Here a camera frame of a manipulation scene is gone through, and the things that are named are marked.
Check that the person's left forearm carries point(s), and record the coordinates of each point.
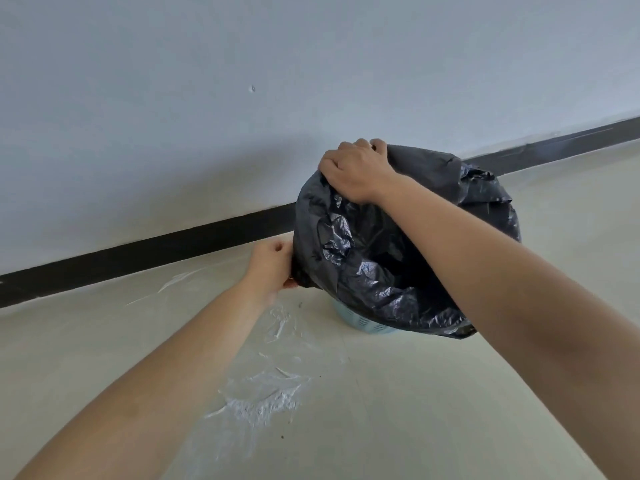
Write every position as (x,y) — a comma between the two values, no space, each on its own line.
(150,394)

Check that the blue plastic waste basket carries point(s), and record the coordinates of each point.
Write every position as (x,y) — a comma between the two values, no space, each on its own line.
(360,322)

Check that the person's right hand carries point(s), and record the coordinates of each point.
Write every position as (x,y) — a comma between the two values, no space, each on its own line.
(357,169)

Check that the person's right forearm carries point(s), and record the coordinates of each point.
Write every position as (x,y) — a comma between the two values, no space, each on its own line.
(500,274)

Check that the person's left hand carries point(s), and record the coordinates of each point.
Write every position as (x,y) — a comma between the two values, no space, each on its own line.
(270,269)

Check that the black garbage bag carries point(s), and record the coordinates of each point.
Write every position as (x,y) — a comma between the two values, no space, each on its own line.
(370,264)

